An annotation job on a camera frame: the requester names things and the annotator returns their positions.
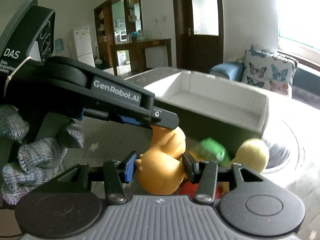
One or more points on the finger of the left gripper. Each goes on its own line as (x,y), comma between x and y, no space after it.
(162,118)

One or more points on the grey knit gloved hand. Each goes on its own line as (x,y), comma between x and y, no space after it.
(38,162)

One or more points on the white refrigerator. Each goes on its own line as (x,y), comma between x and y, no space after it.
(83,46)

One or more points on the dark wooden door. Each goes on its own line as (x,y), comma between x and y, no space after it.
(198,33)

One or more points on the butterfly print pillow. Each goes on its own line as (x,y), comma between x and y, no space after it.
(270,71)

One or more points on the dark wooden cabinet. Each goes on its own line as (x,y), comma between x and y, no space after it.
(138,34)

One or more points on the dark teal sofa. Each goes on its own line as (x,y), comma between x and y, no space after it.
(306,80)

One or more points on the green packet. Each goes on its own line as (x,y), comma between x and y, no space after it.
(210,150)

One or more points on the yellow plush toy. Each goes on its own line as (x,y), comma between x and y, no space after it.
(253,153)

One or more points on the black round turntable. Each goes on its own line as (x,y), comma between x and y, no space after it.
(277,152)

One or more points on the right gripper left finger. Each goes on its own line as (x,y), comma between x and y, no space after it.
(127,168)

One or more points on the window with dark frame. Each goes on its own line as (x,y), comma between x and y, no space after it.
(298,21)

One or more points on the orange rubber toy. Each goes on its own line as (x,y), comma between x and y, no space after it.
(160,170)

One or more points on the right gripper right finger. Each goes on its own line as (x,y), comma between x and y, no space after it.
(191,167)

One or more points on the white cardboard box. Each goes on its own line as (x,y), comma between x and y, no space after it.
(208,106)

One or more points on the blue cushion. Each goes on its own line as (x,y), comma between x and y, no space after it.
(229,70)

